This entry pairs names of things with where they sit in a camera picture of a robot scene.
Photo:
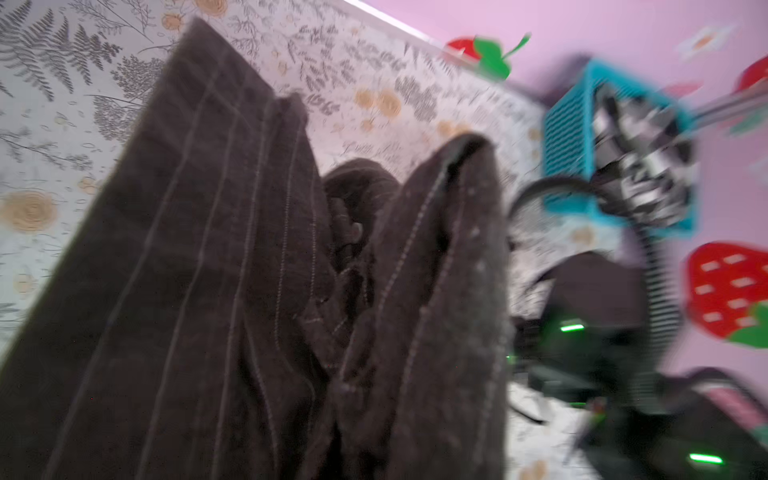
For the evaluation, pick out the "teal plastic basket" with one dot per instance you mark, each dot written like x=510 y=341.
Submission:
x=568 y=142

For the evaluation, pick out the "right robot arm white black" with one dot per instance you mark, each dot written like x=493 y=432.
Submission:
x=705 y=425

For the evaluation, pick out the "dark grey pinstriped shirt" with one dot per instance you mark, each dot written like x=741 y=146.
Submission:
x=226 y=311

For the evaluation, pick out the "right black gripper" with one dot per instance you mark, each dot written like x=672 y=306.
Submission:
x=586 y=341

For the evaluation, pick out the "black white checkered shirt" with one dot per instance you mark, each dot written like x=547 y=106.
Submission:
x=643 y=155

